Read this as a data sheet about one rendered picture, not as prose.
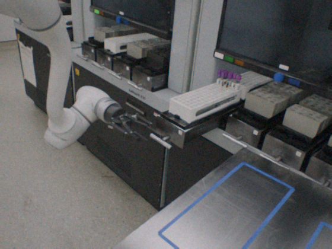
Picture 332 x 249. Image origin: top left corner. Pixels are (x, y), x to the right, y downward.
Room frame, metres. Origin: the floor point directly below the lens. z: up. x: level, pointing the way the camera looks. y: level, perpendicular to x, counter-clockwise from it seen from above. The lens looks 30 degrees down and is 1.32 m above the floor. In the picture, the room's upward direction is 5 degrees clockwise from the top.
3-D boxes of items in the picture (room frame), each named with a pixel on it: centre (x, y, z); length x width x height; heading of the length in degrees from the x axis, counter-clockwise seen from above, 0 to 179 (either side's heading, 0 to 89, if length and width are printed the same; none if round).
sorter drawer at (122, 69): (1.66, 0.02, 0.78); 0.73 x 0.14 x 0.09; 136
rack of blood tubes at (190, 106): (1.02, -0.14, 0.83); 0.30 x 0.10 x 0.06; 136
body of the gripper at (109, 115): (0.99, 0.17, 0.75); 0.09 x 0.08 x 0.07; 46
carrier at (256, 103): (1.00, -0.33, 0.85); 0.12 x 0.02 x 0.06; 47
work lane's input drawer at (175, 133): (1.12, -0.24, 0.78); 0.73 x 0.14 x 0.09; 136
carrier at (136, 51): (1.49, 0.18, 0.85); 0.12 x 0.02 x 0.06; 47
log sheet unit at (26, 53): (2.24, 1.11, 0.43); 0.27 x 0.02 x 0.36; 46
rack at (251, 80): (1.25, -0.36, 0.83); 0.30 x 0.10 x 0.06; 136
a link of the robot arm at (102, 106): (1.04, 0.22, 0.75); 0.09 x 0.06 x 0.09; 136
